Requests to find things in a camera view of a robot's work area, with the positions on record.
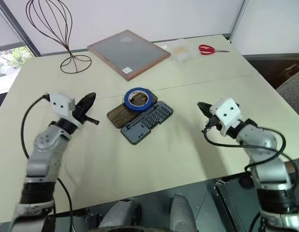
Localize wooden picture frame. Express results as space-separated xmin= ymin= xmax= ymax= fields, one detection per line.
xmin=87 ymin=29 xmax=171 ymax=82

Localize black tool bit case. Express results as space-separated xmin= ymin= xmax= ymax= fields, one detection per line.
xmin=106 ymin=90 xmax=174 ymax=145

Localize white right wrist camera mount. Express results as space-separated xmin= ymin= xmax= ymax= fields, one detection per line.
xmin=210 ymin=97 xmax=244 ymax=136

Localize red handled scissors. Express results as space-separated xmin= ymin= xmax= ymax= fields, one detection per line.
xmin=198 ymin=44 xmax=230 ymax=56

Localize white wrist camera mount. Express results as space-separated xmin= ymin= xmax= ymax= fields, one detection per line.
xmin=210 ymin=97 xmax=244 ymax=136
xmin=48 ymin=93 xmax=84 ymax=128

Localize dark window frame bar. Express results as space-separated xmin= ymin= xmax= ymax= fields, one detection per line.
xmin=0 ymin=0 xmax=40 ymax=58

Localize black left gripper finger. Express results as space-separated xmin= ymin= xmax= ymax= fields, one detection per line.
xmin=78 ymin=92 xmax=97 ymax=108
xmin=80 ymin=96 xmax=96 ymax=112

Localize black metal frame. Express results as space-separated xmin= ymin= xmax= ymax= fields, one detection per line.
xmin=213 ymin=177 xmax=252 ymax=232

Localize dark brown low cabinet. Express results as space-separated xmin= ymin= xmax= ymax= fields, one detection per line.
xmin=243 ymin=53 xmax=299 ymax=90

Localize dark wire hat stand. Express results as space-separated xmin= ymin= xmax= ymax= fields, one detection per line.
xmin=25 ymin=0 xmax=92 ymax=74

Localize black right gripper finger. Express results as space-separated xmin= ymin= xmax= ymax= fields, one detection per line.
xmin=199 ymin=107 xmax=212 ymax=119
xmin=196 ymin=101 xmax=214 ymax=111

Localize grey rounded casing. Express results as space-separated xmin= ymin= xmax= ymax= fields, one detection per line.
xmin=98 ymin=199 xmax=142 ymax=229
xmin=169 ymin=193 xmax=197 ymax=232

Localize blue tape roll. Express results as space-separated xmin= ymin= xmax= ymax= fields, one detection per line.
xmin=123 ymin=87 xmax=154 ymax=112

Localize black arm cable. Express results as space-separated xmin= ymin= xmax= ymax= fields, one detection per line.
xmin=203 ymin=125 xmax=287 ymax=171
xmin=20 ymin=94 xmax=74 ymax=232

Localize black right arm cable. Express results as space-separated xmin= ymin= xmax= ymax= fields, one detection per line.
xmin=203 ymin=125 xmax=287 ymax=171

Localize white partition post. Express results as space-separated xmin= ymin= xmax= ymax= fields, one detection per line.
xmin=230 ymin=0 xmax=246 ymax=43

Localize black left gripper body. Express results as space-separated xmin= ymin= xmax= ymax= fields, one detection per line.
xmin=73 ymin=103 xmax=100 ymax=126

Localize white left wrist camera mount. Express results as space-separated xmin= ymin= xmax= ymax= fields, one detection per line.
xmin=48 ymin=93 xmax=84 ymax=128

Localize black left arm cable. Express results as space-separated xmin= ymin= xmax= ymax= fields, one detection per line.
xmin=20 ymin=94 xmax=74 ymax=232

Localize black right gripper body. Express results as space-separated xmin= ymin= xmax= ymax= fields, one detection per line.
xmin=202 ymin=111 xmax=223 ymax=132

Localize black shoe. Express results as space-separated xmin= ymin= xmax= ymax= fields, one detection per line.
xmin=239 ymin=175 xmax=254 ymax=189

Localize clear plastic bag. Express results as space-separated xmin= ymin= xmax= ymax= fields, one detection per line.
xmin=161 ymin=38 xmax=198 ymax=67

